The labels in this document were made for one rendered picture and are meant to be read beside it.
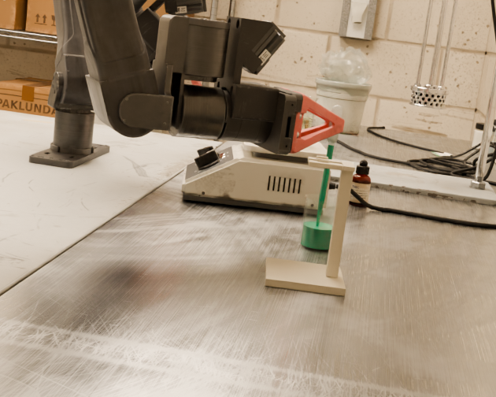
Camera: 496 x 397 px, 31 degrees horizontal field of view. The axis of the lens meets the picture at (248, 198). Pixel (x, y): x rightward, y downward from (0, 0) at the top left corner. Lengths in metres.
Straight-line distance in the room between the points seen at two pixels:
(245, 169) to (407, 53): 2.46
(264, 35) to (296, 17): 2.67
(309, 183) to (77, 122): 0.41
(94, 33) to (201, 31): 0.11
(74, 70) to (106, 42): 0.51
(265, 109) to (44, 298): 0.33
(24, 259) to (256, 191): 0.42
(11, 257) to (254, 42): 0.34
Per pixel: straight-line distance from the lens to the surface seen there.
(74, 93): 1.40
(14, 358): 0.66
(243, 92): 0.94
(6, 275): 0.84
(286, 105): 0.95
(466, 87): 3.64
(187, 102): 0.93
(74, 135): 1.43
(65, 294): 0.80
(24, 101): 3.48
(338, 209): 0.90
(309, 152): 1.21
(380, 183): 1.52
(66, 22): 1.46
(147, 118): 0.91
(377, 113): 3.63
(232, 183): 1.20
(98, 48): 0.90
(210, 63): 0.93
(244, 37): 0.95
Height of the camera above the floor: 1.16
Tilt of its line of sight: 12 degrees down
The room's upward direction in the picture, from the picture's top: 7 degrees clockwise
